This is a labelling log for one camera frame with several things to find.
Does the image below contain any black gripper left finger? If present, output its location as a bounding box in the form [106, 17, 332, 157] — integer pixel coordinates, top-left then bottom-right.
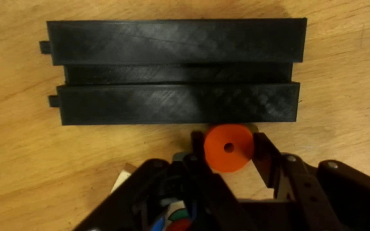
[180, 130, 237, 216]

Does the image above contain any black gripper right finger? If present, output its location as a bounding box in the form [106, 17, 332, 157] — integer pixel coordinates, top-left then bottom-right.
[253, 132, 336, 231]

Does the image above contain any orange ring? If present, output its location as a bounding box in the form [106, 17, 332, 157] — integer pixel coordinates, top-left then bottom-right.
[203, 123, 255, 175]

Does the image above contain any black slotted rack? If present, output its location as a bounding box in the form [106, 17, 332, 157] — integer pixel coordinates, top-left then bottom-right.
[37, 17, 308, 127]

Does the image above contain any wooden ring board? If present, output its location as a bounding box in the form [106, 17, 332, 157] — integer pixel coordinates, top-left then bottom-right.
[109, 162, 137, 194]

